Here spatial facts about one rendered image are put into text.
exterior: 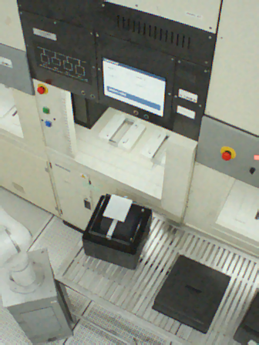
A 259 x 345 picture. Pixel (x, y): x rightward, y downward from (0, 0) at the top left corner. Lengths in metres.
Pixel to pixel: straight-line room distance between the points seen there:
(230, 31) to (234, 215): 1.13
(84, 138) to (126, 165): 0.32
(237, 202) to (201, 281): 0.50
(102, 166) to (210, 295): 0.93
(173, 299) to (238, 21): 1.26
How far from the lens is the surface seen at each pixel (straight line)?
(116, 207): 2.01
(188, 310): 2.04
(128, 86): 1.82
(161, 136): 2.52
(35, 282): 2.22
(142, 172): 2.39
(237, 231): 2.25
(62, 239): 3.19
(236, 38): 1.48
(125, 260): 2.14
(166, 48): 1.61
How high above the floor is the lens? 2.78
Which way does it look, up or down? 52 degrees down
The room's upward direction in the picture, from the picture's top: straight up
